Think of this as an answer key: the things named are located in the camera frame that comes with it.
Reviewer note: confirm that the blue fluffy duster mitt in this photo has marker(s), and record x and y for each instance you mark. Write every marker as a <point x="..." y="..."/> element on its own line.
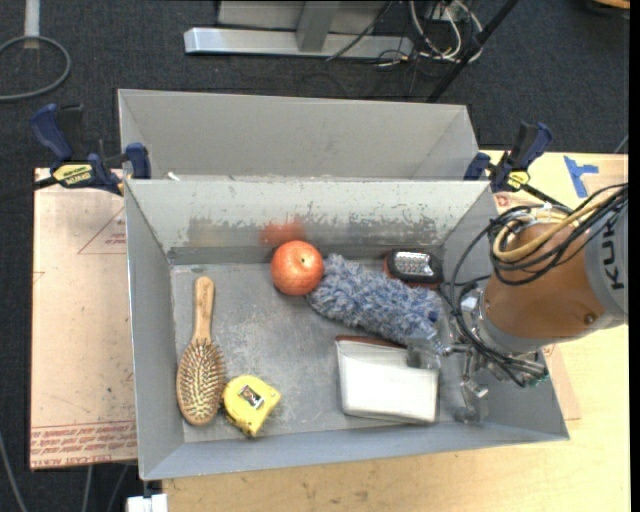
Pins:
<point x="372" y="300"/>

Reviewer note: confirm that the wooden hairbrush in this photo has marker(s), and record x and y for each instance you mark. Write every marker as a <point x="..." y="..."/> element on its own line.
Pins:
<point x="201" y="372"/>

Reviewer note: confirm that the yellow tape measure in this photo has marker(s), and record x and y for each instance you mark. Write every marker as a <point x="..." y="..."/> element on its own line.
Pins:
<point x="250" y="402"/>

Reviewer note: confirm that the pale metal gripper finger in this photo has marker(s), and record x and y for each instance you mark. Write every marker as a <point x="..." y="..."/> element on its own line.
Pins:
<point x="423" y="356"/>
<point x="472" y="402"/>

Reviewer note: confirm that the grey metal bin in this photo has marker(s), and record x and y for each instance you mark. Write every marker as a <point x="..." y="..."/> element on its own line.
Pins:
<point x="280" y="340"/>

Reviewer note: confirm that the red apple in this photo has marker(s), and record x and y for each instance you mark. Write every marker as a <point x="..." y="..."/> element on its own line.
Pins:
<point x="296" y="268"/>

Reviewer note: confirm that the white book red-brown cover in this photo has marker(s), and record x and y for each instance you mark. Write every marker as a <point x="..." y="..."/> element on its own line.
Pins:
<point x="387" y="387"/>

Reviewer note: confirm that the black LED work light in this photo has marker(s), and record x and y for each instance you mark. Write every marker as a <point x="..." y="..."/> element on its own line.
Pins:
<point x="414" y="265"/>

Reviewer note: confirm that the brown cardboard board red print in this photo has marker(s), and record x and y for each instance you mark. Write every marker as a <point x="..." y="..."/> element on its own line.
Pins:
<point x="80" y="320"/>

